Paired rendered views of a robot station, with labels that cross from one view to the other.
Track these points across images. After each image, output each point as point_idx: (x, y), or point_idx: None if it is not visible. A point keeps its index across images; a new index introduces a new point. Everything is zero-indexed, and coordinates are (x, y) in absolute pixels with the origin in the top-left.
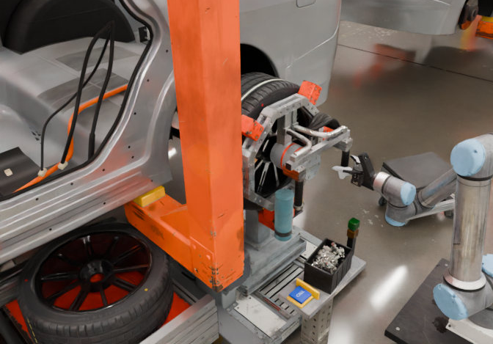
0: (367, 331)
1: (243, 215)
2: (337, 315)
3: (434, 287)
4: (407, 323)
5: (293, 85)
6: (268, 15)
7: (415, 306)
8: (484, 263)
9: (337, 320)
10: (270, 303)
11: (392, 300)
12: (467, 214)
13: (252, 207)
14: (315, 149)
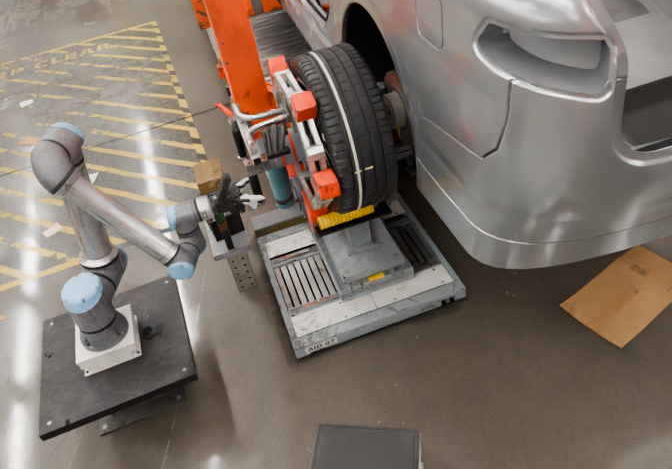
0: (229, 328)
1: None
2: (262, 313)
3: (173, 337)
4: (163, 291)
5: (311, 86)
6: (388, 5)
7: (170, 307)
8: (91, 276)
9: (255, 310)
10: (296, 253)
11: (242, 371)
12: None
13: None
14: (240, 125)
